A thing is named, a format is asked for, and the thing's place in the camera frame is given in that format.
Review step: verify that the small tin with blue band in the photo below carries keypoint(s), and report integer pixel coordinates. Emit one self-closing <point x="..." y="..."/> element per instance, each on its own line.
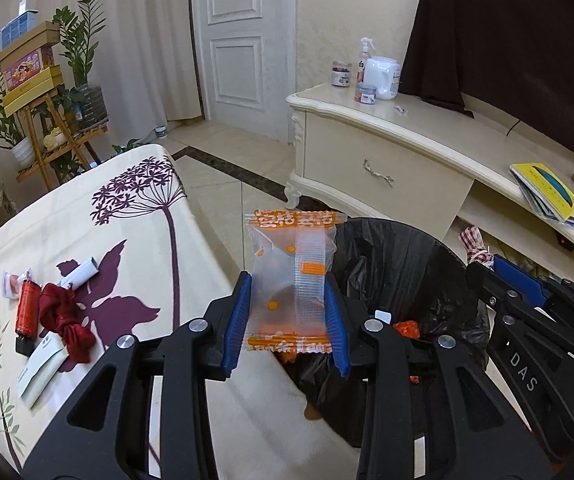
<point x="160" y="132"/>

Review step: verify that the wooden plant stand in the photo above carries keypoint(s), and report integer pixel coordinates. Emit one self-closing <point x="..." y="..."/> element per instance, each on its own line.
<point x="62" y="150"/>

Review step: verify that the white plastic jug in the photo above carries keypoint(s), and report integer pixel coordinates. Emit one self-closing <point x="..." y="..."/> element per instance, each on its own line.
<point x="384" y="77"/>

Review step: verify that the round bin with black bag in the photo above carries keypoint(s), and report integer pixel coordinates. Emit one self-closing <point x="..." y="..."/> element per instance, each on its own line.
<point x="402" y="270"/>

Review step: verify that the white panelled door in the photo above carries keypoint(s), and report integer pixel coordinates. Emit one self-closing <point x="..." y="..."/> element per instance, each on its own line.
<point x="242" y="35"/>

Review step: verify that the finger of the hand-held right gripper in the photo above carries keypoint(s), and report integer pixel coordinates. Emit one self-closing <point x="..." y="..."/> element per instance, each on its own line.
<point x="519" y="277"/>
<point x="487" y="290"/>

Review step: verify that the cream curtain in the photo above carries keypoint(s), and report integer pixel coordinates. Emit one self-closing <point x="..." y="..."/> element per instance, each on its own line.
<point x="142" y="35"/>

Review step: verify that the red checked ribbon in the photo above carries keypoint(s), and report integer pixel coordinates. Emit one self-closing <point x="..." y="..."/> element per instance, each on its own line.
<point x="476" y="245"/>

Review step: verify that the clear orange-printed wrapper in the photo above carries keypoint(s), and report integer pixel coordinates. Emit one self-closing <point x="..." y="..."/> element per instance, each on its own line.
<point x="282" y="270"/>

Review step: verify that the small white tube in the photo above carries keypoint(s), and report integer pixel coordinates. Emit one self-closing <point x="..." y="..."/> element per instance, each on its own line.
<point x="79" y="272"/>

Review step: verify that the yellow ornament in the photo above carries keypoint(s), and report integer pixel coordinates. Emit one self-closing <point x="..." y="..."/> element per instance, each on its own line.
<point x="54" y="139"/>

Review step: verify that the tall plant in dark pot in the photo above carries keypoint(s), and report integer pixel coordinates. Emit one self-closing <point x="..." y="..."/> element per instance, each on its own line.
<point x="89" y="105"/>

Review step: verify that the red bottle with black cap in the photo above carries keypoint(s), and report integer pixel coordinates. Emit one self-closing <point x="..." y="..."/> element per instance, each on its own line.
<point x="26" y="310"/>

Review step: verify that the yellow and blue book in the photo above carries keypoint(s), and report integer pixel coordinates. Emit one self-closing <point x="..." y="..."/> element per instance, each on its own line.
<point x="547" y="190"/>

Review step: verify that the floral cream tablecloth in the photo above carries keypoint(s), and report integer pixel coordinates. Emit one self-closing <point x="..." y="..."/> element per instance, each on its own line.
<point x="132" y="240"/>

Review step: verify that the pink and white wrapper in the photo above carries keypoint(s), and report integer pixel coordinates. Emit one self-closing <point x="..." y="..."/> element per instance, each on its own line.
<point x="9" y="285"/>

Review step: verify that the brown cardboard box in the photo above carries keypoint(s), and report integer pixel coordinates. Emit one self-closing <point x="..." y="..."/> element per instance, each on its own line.
<point x="29" y="42"/>

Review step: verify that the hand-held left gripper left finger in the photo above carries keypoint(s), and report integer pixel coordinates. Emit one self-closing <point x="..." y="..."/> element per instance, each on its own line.
<point x="237" y="320"/>

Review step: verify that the yellow flat box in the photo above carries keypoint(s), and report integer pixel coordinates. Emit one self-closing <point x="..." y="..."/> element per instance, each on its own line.
<point x="32" y="90"/>

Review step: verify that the blue compartment box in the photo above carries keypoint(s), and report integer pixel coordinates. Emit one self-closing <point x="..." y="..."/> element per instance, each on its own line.
<point x="17" y="27"/>

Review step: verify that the plant in white pot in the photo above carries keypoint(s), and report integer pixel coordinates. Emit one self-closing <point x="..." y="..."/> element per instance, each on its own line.
<point x="22" y="152"/>

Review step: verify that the dark brown cloth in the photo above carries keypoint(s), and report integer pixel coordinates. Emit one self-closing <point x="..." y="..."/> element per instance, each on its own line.
<point x="507" y="35"/>

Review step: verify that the glass jar with lid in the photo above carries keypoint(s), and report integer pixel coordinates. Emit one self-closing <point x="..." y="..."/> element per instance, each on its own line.
<point x="341" y="74"/>

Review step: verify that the large white tube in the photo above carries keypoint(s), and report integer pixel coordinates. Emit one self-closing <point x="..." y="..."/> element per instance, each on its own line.
<point x="382" y="316"/>

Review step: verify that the colourful printed box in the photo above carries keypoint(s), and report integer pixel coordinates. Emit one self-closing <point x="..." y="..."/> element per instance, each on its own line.
<point x="27" y="67"/>

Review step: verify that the small round tin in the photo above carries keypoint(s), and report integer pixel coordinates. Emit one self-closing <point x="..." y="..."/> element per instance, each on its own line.
<point x="365" y="95"/>

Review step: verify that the clear spray bottle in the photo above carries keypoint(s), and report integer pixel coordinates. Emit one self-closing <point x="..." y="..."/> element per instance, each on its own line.
<point x="363" y="62"/>

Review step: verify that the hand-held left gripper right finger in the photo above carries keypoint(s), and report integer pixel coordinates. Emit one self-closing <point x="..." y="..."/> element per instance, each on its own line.
<point x="335" y="325"/>

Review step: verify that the white packet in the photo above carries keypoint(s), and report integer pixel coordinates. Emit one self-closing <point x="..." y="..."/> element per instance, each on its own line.
<point x="42" y="367"/>

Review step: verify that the orange mesh net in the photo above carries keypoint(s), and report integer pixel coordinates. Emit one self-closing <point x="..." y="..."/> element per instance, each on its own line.
<point x="407" y="329"/>

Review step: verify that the cream television cabinet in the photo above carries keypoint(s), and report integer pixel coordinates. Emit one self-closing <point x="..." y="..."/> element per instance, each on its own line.
<point x="417" y="150"/>

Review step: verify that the dark red cloth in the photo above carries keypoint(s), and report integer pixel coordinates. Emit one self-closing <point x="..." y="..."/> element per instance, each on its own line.
<point x="64" y="320"/>

